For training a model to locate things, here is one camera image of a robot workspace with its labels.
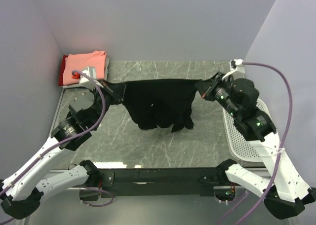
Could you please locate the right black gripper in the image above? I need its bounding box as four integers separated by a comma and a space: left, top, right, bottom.
196, 71, 241, 118

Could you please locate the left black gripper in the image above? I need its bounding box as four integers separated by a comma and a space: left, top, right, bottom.
87, 77, 125, 128

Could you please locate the black t shirt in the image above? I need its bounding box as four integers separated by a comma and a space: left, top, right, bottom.
106, 78, 210, 133

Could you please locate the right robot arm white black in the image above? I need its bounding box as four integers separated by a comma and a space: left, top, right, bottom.
195, 73, 316, 220

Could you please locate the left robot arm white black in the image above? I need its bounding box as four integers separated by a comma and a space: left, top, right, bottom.
0, 80, 126, 220

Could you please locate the pink folded t shirt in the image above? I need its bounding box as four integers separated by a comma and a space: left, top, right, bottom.
63, 50, 107, 86

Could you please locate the red folded t shirt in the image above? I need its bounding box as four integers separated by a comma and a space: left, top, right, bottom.
58, 55, 68, 86

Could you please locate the white perforated plastic basket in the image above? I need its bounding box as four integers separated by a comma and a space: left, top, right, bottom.
222, 109, 262, 163

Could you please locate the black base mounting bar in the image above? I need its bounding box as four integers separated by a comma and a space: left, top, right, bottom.
86, 167, 237, 202

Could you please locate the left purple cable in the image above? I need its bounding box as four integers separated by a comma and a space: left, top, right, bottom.
0, 69, 117, 225

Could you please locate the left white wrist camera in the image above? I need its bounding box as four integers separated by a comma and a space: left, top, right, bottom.
72, 66, 97, 88

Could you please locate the aluminium rail frame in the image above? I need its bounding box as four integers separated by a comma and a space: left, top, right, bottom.
41, 90, 297, 225

